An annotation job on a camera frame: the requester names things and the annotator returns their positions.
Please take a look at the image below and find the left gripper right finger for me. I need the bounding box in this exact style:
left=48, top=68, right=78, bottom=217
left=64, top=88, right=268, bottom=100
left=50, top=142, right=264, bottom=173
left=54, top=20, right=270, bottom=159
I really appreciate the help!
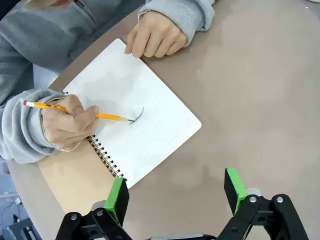
left=216, top=167, right=310, bottom=240

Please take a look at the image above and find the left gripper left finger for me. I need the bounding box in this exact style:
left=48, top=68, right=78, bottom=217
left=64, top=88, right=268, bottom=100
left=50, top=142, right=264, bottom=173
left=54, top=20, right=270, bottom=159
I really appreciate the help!
left=54, top=176, right=133, bottom=240

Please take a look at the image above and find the yellow pencil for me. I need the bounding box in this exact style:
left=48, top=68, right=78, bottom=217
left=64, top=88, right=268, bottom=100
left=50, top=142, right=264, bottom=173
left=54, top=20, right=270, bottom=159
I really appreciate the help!
left=23, top=100, right=136, bottom=123

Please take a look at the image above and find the spiral notebook brown cover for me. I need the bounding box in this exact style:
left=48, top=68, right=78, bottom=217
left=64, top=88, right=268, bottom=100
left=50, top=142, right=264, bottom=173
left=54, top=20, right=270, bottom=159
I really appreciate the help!
left=37, top=38, right=203, bottom=216

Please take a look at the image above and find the person right forearm grey sleeve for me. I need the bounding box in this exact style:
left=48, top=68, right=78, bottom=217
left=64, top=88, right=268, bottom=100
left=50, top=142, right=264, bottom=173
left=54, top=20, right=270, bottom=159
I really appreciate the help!
left=0, top=88, right=67, bottom=165

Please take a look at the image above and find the person left forearm grey sleeve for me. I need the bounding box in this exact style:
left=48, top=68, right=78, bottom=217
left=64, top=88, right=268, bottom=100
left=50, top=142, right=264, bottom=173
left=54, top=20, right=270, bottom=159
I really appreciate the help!
left=137, top=0, right=216, bottom=48

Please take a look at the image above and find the person right hand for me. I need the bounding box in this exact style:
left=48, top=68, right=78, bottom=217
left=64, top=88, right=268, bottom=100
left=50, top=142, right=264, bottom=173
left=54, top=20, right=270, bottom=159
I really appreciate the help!
left=39, top=94, right=100, bottom=152

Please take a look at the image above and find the person left hand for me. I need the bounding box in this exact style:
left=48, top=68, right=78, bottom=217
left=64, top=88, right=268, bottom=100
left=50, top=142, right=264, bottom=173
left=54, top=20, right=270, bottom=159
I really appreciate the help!
left=124, top=11, right=188, bottom=59

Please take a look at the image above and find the grey hoodie torso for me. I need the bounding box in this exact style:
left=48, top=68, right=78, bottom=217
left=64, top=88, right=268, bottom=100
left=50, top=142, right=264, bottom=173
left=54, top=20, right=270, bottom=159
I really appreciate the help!
left=0, top=0, right=146, bottom=106

